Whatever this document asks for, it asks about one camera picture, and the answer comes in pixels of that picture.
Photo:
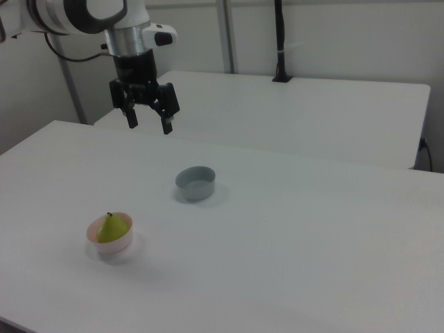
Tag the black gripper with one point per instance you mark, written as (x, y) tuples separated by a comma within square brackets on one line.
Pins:
[(135, 69)]

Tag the green pear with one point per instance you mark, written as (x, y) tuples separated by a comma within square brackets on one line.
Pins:
[(111, 229)]

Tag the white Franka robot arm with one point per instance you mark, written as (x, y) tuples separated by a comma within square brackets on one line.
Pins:
[(52, 17)]

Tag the grey bowl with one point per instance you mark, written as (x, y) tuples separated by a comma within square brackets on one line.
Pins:
[(197, 192)]

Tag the pink bowl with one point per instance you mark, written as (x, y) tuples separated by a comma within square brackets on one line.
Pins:
[(114, 247)]

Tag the white rectangular table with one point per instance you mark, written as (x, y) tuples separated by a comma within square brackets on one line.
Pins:
[(277, 114)]

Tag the black table clamp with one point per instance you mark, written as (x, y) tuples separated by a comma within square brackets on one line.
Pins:
[(280, 34)]

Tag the white metal frame post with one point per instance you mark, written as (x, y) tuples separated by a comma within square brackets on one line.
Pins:
[(72, 90), (227, 34)]

